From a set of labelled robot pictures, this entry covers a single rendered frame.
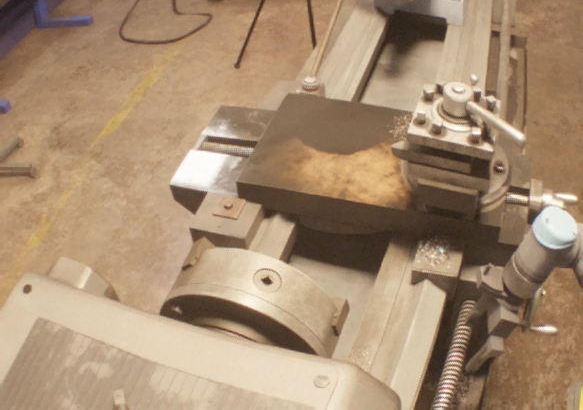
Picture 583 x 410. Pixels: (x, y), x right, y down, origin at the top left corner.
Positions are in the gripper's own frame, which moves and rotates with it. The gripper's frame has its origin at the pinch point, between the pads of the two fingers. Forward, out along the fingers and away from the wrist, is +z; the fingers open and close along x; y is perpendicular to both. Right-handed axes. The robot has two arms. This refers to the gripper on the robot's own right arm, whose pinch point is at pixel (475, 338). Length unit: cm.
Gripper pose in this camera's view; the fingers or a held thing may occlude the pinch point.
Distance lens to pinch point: 138.6
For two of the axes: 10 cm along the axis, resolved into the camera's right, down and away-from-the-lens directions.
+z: -3.3, 7.2, 6.0
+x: 1.1, -6.1, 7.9
